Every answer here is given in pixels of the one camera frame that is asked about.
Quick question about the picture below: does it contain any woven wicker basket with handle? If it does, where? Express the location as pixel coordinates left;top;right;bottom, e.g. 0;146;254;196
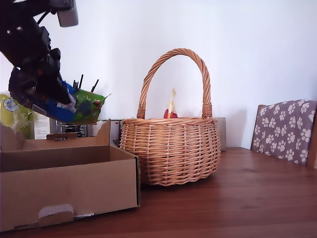
119;48;222;187

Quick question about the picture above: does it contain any white printed carton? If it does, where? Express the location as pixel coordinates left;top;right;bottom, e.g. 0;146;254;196
33;115;52;140

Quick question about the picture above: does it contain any can with red label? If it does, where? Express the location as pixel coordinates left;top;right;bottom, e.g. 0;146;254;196
88;120;105;137

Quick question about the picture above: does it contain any green and blue egg bag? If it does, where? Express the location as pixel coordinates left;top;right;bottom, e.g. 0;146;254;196
29;79;111;124

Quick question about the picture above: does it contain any yellow-green plastic bag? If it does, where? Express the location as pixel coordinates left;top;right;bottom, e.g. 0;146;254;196
0;93;33;136

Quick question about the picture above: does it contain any chrome wire utensil holder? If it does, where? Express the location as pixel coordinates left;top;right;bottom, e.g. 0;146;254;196
58;122;88;138

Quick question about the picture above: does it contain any brown cardboard box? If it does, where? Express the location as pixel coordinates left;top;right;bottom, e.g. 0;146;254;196
0;118;142;233

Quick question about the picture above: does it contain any silver glitter box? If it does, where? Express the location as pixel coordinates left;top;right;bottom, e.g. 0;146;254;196
214;117;227;152

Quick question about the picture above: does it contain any red and yellow egg bag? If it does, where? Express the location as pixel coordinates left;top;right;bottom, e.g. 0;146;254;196
162;87;179;119

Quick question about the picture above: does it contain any black cable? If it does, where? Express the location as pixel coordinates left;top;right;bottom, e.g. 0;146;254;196
36;9;50;25

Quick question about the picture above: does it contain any white paper leaflet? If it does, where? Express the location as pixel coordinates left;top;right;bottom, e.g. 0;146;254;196
39;203;95;220

